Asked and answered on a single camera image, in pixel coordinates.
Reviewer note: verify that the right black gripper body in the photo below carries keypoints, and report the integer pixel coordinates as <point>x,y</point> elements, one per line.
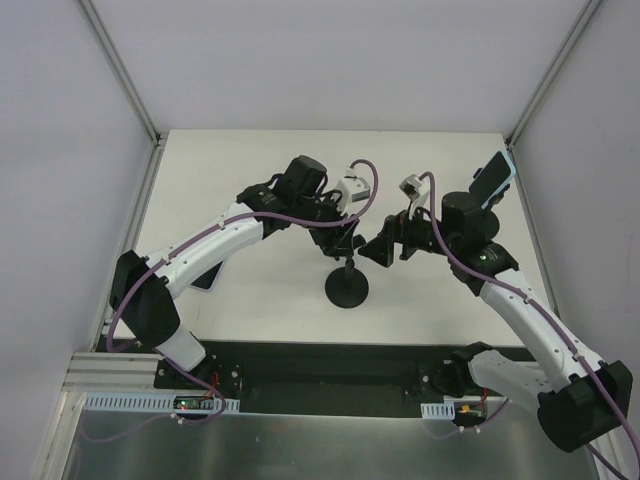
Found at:
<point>400,239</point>

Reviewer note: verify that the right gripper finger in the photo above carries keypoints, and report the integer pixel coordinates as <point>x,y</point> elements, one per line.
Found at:
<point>392,230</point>
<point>380,250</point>

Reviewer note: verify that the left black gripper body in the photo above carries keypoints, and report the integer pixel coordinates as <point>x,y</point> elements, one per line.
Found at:
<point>333,239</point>

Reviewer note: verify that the black phone stand round base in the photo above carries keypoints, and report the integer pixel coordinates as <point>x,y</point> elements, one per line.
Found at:
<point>347,287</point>

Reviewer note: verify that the phone with blue case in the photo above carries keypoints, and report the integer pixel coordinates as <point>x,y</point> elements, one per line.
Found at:
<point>500,163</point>

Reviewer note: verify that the phone with purple case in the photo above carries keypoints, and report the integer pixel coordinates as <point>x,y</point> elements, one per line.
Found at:
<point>205,282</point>

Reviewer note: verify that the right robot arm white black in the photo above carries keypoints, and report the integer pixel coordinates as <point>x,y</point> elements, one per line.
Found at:
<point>577,396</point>

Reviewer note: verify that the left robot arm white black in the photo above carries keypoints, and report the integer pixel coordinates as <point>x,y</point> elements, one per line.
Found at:
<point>145,287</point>

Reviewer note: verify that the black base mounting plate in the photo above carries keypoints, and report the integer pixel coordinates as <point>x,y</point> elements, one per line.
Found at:
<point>357,380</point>

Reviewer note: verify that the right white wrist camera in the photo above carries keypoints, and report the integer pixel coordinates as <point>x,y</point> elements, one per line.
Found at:
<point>417,189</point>

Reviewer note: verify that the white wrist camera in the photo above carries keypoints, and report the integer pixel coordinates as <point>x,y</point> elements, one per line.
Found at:
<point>351,189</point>
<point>417,189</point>

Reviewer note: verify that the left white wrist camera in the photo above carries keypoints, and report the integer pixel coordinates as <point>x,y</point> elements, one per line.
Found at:
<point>351,189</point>

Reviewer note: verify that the right aluminium table rail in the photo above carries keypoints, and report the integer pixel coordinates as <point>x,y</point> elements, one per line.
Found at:
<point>603,471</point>

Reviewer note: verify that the aluminium table rail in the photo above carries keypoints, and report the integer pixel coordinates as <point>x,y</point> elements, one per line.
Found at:
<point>56,454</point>
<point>603,471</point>

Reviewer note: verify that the right white cable duct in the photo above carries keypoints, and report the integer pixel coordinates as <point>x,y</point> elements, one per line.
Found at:
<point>438,411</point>

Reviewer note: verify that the white cable duct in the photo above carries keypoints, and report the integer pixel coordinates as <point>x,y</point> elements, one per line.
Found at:
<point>158,403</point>
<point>438,411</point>

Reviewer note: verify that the left aluminium table rail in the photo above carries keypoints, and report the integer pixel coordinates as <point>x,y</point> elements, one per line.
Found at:
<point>56,454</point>

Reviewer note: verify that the right aluminium frame post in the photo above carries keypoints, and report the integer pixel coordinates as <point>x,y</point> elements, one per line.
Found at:
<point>578,29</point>

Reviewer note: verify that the aluminium frame post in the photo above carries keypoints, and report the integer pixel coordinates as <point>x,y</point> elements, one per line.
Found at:
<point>118,68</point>
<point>578,29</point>

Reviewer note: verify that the left white cable duct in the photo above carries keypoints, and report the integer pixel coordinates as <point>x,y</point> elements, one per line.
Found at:
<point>158,403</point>

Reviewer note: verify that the left aluminium frame post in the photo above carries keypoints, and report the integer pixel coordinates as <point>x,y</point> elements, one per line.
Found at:
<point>118,68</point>

